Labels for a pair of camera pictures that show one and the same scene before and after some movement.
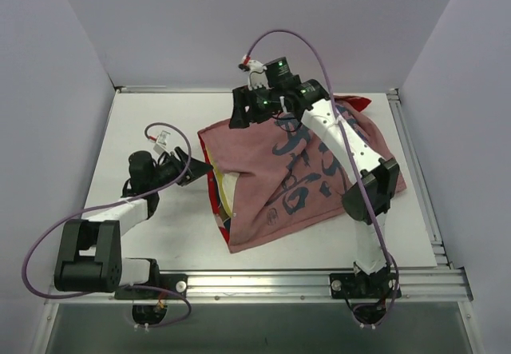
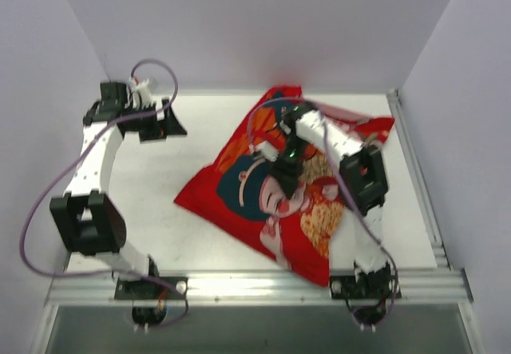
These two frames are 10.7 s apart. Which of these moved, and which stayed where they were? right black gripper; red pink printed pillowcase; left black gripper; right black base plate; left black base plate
Moved: red pink printed pillowcase; left black gripper; right black gripper
Stayed: left black base plate; right black base plate
